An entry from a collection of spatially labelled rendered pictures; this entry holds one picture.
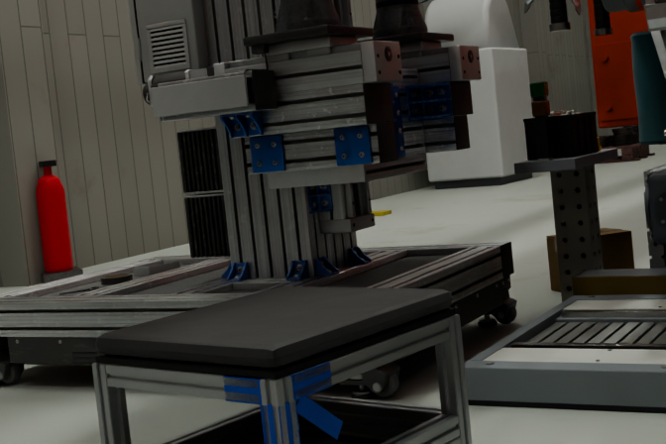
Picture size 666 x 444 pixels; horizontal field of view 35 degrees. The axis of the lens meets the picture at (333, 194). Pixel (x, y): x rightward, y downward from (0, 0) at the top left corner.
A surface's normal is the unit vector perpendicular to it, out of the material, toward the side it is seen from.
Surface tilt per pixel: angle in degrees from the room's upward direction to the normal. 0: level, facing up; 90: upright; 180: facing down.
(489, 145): 90
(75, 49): 90
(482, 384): 90
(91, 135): 90
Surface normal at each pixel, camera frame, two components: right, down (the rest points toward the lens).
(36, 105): 0.87, -0.06
